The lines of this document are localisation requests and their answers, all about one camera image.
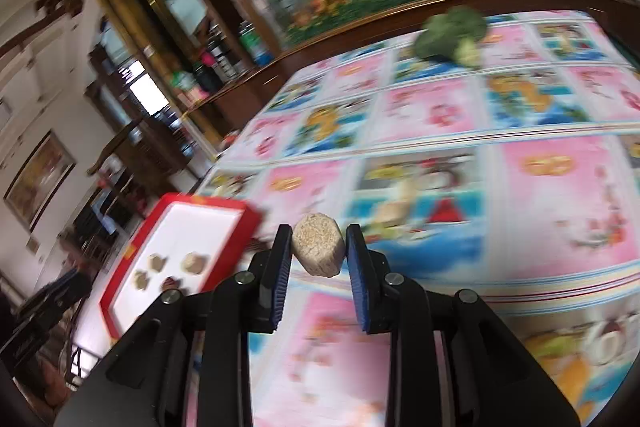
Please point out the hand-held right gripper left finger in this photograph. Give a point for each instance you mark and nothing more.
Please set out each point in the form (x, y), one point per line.
(280, 277)

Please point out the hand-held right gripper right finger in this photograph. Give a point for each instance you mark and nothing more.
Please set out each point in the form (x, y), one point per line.
(361, 287)

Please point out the large beige rice cake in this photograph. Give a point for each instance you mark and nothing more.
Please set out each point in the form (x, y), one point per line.
(318, 247)

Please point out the red tray with white inside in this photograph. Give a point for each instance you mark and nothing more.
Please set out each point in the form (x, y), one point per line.
(200, 227)

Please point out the red date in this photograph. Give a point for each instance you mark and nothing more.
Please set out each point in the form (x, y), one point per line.
(171, 283)

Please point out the wooden chair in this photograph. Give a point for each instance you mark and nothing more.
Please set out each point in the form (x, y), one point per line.
(135, 152)

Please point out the printed fruit tablecloth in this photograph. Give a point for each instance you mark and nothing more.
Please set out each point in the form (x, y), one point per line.
(550, 207)

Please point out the green label bottle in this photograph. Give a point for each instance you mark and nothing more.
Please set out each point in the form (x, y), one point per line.
(250, 41)

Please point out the green broccoli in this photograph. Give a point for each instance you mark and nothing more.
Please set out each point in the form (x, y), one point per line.
(450, 34)

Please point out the wooden display cabinet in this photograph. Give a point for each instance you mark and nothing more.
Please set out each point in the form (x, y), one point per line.
(150, 22)

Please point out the framed wall painting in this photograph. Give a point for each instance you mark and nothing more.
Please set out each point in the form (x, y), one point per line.
(40, 179)

